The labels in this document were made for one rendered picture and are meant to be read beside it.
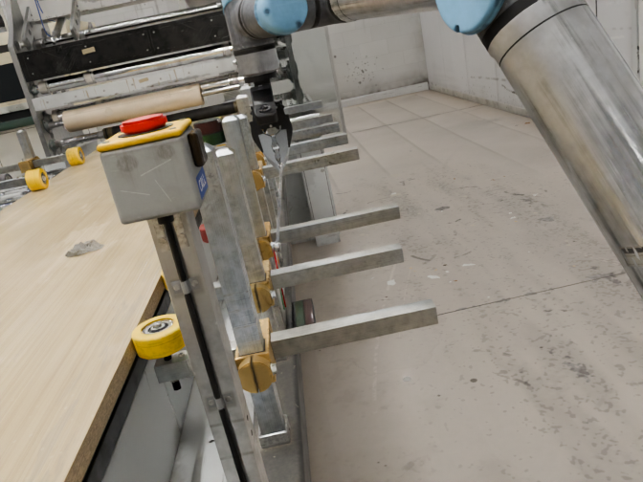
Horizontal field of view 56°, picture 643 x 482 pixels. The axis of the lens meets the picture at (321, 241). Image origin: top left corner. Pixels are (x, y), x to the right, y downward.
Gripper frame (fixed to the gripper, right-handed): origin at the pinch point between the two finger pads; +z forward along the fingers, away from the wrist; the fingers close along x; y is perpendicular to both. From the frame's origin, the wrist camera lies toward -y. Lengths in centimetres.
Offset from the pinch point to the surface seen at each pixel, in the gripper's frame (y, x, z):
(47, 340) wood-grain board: -46, 40, 11
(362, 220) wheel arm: -2.1, -15.8, 15.9
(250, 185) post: -6.4, 6.9, 1.6
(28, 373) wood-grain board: -56, 39, 11
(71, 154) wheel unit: 146, 96, 5
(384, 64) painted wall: 855, -165, 47
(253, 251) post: -31.3, 6.9, 8.1
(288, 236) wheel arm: -2.1, 1.5, 16.1
